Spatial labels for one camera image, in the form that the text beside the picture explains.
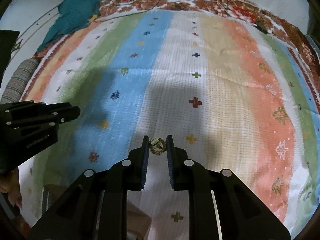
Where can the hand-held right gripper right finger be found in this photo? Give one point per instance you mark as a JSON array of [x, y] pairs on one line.
[[170, 162]]

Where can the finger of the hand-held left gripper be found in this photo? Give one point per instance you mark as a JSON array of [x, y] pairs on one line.
[[70, 113], [37, 107]]

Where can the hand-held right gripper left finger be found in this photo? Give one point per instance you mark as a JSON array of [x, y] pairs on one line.
[[145, 162]]

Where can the small gold jewelry piece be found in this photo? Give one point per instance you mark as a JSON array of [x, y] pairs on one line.
[[155, 142]]

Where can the person's left hand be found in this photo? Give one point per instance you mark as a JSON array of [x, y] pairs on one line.
[[11, 183]]

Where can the grey striped pillow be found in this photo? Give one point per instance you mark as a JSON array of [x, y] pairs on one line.
[[20, 80]]

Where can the striped floral-edged blanket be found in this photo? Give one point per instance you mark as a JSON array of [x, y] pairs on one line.
[[200, 67]]

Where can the teal cloth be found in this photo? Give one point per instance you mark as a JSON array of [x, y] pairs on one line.
[[72, 12]]

